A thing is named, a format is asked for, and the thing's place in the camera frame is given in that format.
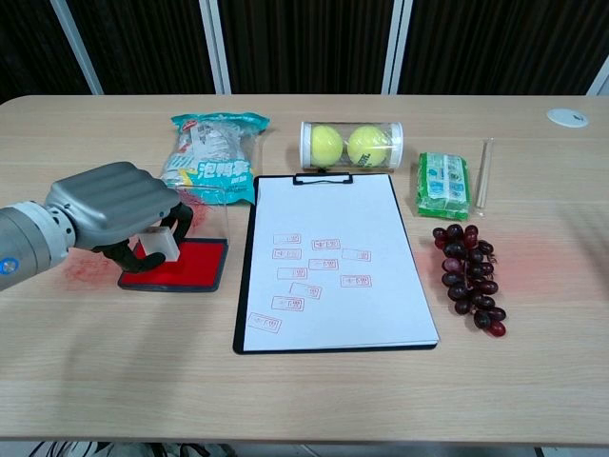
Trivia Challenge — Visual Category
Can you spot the teal snack bag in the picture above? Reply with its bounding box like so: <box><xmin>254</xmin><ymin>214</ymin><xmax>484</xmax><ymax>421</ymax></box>
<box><xmin>159</xmin><ymin>111</ymin><xmax>270</xmax><ymax>206</ymax></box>

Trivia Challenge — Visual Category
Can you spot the yellow tennis ball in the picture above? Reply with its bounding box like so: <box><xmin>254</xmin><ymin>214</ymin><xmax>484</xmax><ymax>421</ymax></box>
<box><xmin>309</xmin><ymin>124</ymin><xmax>344</xmax><ymax>168</ymax></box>
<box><xmin>346</xmin><ymin>125</ymin><xmax>389</xmax><ymax>169</ymax></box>

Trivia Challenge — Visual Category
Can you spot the dark purple grape bunch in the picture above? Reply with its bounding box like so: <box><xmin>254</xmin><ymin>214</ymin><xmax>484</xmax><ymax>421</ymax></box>
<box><xmin>431</xmin><ymin>223</ymin><xmax>507</xmax><ymax>338</ymax></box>

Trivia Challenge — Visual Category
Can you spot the white cable grommet cap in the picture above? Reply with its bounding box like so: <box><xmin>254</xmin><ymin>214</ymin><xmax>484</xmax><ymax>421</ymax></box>
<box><xmin>545</xmin><ymin>107</ymin><xmax>589</xmax><ymax>129</ymax></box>

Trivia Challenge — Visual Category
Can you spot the clear chopstick sleeve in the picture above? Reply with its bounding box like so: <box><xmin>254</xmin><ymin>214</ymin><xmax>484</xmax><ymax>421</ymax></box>
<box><xmin>474</xmin><ymin>136</ymin><xmax>496</xmax><ymax>219</ymax></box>

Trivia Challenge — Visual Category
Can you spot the black clipboard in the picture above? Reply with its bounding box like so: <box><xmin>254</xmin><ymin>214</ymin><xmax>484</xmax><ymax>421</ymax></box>
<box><xmin>232</xmin><ymin>171</ymin><xmax>440</xmax><ymax>356</ymax></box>

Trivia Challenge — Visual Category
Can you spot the green tissue pack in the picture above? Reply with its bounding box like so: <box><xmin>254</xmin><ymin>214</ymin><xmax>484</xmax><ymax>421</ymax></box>
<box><xmin>416</xmin><ymin>150</ymin><xmax>473</xmax><ymax>220</ymax></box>

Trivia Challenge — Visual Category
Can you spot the white partition post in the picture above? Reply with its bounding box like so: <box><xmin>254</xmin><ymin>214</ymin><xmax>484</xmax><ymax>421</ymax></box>
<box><xmin>49</xmin><ymin>0</ymin><xmax>105</xmax><ymax>95</ymax></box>
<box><xmin>198</xmin><ymin>0</ymin><xmax>233</xmax><ymax>95</ymax></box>
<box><xmin>380</xmin><ymin>0</ymin><xmax>414</xmax><ymax>95</ymax></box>
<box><xmin>585</xmin><ymin>61</ymin><xmax>609</xmax><ymax>97</ymax></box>

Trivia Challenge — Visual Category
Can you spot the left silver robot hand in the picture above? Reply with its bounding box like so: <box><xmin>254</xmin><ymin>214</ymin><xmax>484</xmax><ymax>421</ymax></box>
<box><xmin>45</xmin><ymin>161</ymin><xmax>195</xmax><ymax>275</ymax></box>

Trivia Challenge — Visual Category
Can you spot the clear stamp with red base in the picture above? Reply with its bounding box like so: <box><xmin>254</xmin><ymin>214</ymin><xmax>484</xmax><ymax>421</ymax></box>
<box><xmin>140</xmin><ymin>227</ymin><xmax>181</xmax><ymax>263</ymax></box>

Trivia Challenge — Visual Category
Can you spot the clear tennis ball tube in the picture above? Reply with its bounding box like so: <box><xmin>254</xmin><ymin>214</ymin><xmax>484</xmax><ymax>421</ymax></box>
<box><xmin>298</xmin><ymin>120</ymin><xmax>405</xmax><ymax>171</ymax></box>

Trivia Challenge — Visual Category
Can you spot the red ink pad clear lid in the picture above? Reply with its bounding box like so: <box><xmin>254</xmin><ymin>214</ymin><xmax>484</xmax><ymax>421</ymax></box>
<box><xmin>117</xmin><ymin>186</ymin><xmax>231</xmax><ymax>293</ymax></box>

